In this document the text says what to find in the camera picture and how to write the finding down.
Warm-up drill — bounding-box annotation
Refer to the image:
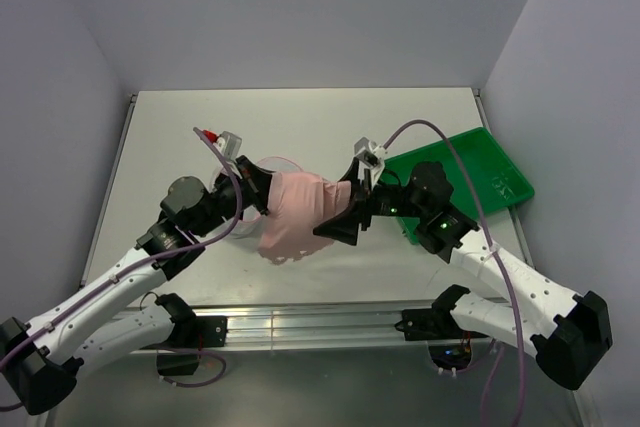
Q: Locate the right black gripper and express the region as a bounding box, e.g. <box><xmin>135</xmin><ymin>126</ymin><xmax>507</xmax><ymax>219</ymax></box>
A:
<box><xmin>313</xmin><ymin>156</ymin><xmax>427</xmax><ymax>245</ymax></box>

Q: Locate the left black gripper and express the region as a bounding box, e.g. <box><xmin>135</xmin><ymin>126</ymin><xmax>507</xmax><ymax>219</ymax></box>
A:
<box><xmin>192</xmin><ymin>155</ymin><xmax>302</xmax><ymax>237</ymax></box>

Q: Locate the white mesh laundry bag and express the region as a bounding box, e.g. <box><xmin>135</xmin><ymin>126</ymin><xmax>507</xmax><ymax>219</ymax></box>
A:
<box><xmin>228</xmin><ymin>156</ymin><xmax>303</xmax><ymax>240</ymax></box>

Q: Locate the pink bra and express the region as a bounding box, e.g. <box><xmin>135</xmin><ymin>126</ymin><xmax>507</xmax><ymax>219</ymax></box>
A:
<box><xmin>258</xmin><ymin>172</ymin><xmax>351</xmax><ymax>265</ymax></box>

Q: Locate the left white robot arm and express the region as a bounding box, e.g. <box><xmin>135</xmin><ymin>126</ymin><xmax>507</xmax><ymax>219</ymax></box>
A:
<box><xmin>1</xmin><ymin>156</ymin><xmax>274</xmax><ymax>416</ymax></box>

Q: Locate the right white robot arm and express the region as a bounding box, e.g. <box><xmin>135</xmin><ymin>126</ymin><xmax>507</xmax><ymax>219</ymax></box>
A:
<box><xmin>313</xmin><ymin>162</ymin><xmax>613</xmax><ymax>390</ymax></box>

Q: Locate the green plastic tray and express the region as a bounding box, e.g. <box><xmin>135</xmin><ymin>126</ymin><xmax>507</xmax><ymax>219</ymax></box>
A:
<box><xmin>381</xmin><ymin>127</ymin><xmax>535</xmax><ymax>220</ymax></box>

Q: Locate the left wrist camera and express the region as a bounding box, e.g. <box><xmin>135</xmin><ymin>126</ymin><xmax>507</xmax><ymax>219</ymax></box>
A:
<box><xmin>205</xmin><ymin>131</ymin><xmax>242</xmax><ymax>160</ymax></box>

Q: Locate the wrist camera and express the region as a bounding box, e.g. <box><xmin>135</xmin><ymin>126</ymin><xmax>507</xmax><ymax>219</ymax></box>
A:
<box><xmin>205</xmin><ymin>131</ymin><xmax>242</xmax><ymax>160</ymax></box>
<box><xmin>354</xmin><ymin>137</ymin><xmax>388</xmax><ymax>187</ymax></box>

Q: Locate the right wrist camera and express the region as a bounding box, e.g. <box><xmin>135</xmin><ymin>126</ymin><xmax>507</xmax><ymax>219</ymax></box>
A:
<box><xmin>354</xmin><ymin>137</ymin><xmax>388</xmax><ymax>187</ymax></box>

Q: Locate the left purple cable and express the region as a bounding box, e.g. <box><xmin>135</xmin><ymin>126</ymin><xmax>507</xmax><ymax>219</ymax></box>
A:
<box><xmin>0</xmin><ymin>127</ymin><xmax>246</xmax><ymax>411</ymax></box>

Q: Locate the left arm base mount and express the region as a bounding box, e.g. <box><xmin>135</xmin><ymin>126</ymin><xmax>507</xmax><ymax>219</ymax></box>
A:
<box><xmin>156</xmin><ymin>316</ymin><xmax>228</xmax><ymax>378</ymax></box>

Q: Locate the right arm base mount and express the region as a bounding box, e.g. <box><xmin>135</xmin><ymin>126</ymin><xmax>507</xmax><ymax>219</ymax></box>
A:
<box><xmin>394</xmin><ymin>308</ymin><xmax>472</xmax><ymax>371</ymax></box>

